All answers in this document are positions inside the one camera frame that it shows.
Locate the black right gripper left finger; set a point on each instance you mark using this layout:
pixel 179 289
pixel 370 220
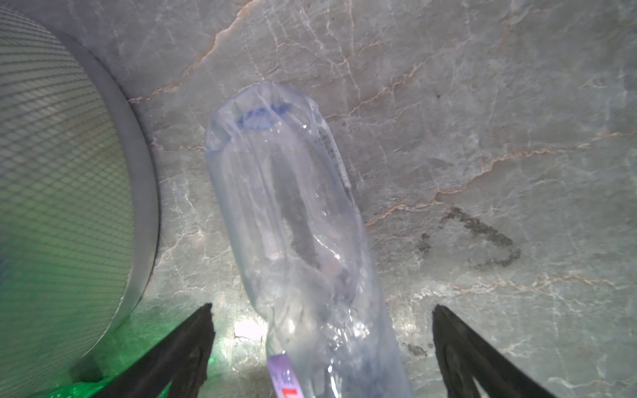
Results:
pixel 178 364

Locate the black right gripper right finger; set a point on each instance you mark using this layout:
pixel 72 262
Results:
pixel 468 362

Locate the crushed clear bottle purple label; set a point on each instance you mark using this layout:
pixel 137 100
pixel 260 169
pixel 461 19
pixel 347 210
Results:
pixel 301 247

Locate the grey mesh waste bin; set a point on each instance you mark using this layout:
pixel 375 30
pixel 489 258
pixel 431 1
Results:
pixel 79 204

